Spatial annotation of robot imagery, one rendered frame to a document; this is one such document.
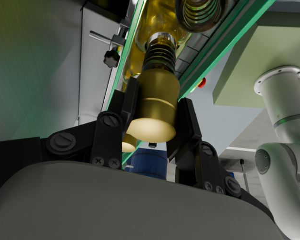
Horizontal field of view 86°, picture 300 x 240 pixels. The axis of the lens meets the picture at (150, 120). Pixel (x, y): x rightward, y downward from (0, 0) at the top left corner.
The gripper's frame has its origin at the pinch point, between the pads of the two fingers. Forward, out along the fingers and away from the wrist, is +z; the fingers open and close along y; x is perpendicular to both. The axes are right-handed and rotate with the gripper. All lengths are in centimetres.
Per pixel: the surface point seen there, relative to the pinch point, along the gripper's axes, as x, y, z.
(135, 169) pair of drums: -203, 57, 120
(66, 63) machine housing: -14.0, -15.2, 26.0
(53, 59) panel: -6.1, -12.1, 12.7
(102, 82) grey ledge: -23.1, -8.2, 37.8
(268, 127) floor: -71, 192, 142
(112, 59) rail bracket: -6.3, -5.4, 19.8
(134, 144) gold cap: -9.5, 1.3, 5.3
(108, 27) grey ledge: -5.5, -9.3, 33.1
